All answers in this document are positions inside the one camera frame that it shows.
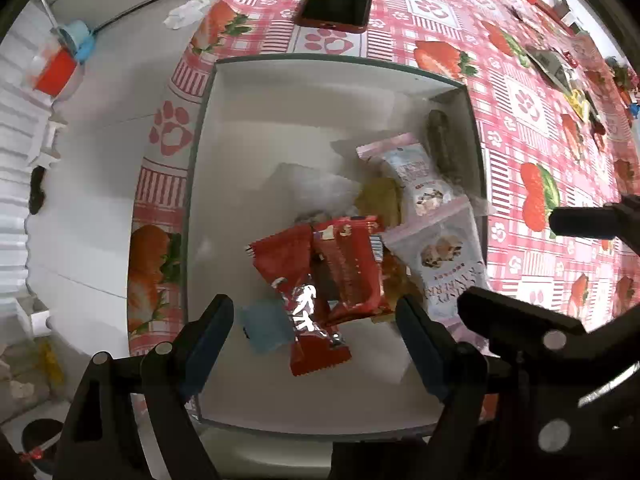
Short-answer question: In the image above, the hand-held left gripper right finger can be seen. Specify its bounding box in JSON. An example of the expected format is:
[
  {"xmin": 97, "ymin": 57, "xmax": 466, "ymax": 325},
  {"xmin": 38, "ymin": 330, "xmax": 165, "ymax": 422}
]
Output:
[{"xmin": 395, "ymin": 294, "xmax": 503, "ymax": 480}]

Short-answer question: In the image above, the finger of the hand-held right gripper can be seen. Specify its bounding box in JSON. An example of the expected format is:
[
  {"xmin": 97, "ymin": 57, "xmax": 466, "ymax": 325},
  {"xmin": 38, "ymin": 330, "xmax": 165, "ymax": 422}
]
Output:
[
  {"xmin": 548, "ymin": 201, "xmax": 640, "ymax": 255},
  {"xmin": 457, "ymin": 286, "xmax": 640, "ymax": 480}
]

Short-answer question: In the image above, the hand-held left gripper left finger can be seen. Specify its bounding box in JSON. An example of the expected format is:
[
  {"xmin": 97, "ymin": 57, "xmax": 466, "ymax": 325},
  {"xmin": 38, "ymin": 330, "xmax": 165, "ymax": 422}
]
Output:
[{"xmin": 52, "ymin": 294, "xmax": 236, "ymax": 480}]

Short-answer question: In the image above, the light blue snack packet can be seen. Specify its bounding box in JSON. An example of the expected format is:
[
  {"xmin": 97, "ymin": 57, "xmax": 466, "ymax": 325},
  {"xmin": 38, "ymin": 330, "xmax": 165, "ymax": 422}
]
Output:
[{"xmin": 239, "ymin": 300, "xmax": 297, "ymax": 357}]

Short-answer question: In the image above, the orange snack packet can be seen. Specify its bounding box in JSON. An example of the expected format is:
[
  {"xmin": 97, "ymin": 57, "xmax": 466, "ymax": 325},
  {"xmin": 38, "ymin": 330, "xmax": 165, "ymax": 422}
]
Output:
[{"xmin": 379, "ymin": 254, "xmax": 417, "ymax": 312}]

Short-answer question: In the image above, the white pink cookie packet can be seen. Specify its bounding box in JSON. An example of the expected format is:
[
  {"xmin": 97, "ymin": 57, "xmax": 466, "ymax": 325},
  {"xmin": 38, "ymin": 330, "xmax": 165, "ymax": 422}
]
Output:
[
  {"xmin": 355, "ymin": 132, "xmax": 472, "ymax": 219},
  {"xmin": 382, "ymin": 205, "xmax": 494, "ymax": 322}
]

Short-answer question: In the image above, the long red silver snack packet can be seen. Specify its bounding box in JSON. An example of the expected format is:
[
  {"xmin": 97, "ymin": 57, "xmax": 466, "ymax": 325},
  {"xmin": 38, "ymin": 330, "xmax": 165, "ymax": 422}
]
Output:
[{"xmin": 248, "ymin": 224, "xmax": 352, "ymax": 377}]

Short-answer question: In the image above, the red white print snack packet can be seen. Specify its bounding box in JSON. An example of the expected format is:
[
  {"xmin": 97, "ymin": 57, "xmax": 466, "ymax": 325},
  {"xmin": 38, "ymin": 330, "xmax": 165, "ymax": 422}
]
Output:
[{"xmin": 312, "ymin": 215, "xmax": 390, "ymax": 327}]

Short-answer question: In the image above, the yellow brown cookie packet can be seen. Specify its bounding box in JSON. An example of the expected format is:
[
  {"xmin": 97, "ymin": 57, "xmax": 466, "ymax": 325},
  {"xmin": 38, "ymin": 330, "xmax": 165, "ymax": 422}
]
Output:
[{"xmin": 354, "ymin": 177, "xmax": 404, "ymax": 229}]

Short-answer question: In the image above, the brown bar clear packet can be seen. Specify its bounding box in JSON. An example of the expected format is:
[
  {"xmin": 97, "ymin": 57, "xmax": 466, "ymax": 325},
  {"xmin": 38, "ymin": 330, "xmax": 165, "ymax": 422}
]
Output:
[{"xmin": 425, "ymin": 109, "xmax": 469, "ymax": 187}]

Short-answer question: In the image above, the clear white snack packet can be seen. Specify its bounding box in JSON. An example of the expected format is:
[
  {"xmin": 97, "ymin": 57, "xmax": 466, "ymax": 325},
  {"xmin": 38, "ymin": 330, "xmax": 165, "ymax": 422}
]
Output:
[{"xmin": 271, "ymin": 162, "xmax": 362, "ymax": 222}]

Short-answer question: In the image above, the white cardboard box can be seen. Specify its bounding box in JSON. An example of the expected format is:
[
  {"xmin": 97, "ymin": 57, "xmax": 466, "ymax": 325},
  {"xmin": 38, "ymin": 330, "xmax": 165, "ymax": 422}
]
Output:
[{"xmin": 182, "ymin": 53, "xmax": 494, "ymax": 443}]

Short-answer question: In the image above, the yellow snack packet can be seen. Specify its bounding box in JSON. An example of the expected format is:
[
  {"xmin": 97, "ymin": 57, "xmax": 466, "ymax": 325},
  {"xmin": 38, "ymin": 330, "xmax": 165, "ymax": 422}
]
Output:
[{"xmin": 564, "ymin": 89, "xmax": 594, "ymax": 122}]

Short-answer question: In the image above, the grey snack packet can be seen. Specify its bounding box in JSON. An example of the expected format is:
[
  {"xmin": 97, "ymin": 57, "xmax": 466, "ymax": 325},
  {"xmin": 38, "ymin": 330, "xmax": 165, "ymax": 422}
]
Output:
[{"xmin": 526, "ymin": 47, "xmax": 574, "ymax": 89}]

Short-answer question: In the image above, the yellow floor object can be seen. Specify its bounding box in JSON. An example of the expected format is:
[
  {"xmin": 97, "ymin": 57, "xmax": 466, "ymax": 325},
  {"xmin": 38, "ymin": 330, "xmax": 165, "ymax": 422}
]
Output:
[{"xmin": 36, "ymin": 342, "xmax": 66, "ymax": 391}]

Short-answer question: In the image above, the small white box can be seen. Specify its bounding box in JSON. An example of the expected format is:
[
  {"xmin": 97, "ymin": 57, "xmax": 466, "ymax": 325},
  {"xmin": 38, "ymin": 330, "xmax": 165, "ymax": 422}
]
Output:
[{"xmin": 16, "ymin": 297, "xmax": 54, "ymax": 339}]

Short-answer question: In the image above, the black bucket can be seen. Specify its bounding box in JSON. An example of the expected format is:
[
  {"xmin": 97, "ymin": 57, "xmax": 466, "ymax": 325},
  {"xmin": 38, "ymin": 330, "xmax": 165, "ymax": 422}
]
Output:
[{"xmin": 20, "ymin": 417, "xmax": 66, "ymax": 476}]

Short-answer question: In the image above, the small black object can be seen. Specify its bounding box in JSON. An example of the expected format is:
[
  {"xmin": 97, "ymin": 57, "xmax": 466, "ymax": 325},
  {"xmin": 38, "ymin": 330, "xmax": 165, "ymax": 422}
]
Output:
[{"xmin": 27, "ymin": 166, "xmax": 49, "ymax": 216}]

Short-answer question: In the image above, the strawberry print pink tablecloth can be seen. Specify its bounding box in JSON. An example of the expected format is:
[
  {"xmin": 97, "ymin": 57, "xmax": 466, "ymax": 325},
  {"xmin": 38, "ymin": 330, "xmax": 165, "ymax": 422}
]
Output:
[{"xmin": 127, "ymin": 0, "xmax": 640, "ymax": 423}]

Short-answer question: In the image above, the white ribbed panel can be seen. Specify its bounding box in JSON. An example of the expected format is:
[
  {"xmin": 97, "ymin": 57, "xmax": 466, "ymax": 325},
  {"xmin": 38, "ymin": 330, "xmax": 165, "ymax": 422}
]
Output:
[{"xmin": 0, "ymin": 35, "xmax": 57, "ymax": 302}]

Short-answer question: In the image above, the red and blue plastic container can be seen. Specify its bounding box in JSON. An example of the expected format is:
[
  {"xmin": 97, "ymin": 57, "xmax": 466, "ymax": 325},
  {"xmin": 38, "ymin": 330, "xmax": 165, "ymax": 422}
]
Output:
[{"xmin": 25, "ymin": 19, "xmax": 99, "ymax": 99}]

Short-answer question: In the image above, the crumpled white tissue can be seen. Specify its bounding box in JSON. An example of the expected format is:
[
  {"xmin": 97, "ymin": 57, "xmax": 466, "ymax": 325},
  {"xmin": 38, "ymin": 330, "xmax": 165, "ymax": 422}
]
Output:
[{"xmin": 163, "ymin": 0, "xmax": 213, "ymax": 30}]

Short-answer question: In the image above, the black smartphone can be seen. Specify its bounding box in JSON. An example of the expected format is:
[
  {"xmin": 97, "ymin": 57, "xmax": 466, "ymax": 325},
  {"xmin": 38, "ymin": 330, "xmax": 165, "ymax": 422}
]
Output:
[{"xmin": 294, "ymin": 0, "xmax": 377, "ymax": 35}]

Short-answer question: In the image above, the white plastic bracket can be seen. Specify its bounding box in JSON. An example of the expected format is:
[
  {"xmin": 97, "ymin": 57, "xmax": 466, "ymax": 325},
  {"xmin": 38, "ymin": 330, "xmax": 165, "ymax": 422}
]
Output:
[{"xmin": 26, "ymin": 119, "xmax": 69, "ymax": 167}]

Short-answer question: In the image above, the thin black cable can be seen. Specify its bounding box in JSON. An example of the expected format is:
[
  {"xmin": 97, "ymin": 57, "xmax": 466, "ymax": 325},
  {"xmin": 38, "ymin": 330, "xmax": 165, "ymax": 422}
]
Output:
[{"xmin": 91, "ymin": 0, "xmax": 195, "ymax": 35}]

